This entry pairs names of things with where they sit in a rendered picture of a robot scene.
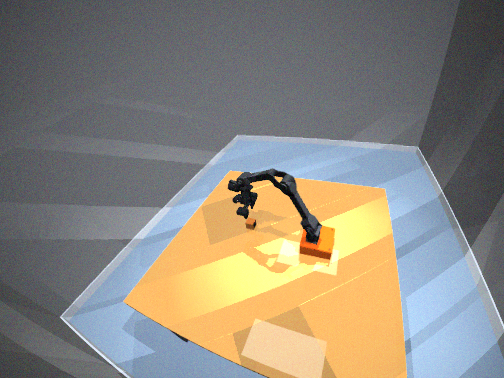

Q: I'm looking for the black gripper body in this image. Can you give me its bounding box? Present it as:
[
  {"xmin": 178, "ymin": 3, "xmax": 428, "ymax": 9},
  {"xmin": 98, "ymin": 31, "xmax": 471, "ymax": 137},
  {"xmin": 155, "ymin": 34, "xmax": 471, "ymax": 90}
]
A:
[{"xmin": 236, "ymin": 192, "xmax": 258, "ymax": 217}]

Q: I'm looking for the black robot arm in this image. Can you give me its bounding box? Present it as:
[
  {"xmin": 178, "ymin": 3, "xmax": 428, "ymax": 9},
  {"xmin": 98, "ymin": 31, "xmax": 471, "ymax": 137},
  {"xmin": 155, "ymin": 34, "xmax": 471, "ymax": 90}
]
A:
[{"xmin": 227, "ymin": 168, "xmax": 322, "ymax": 245}]

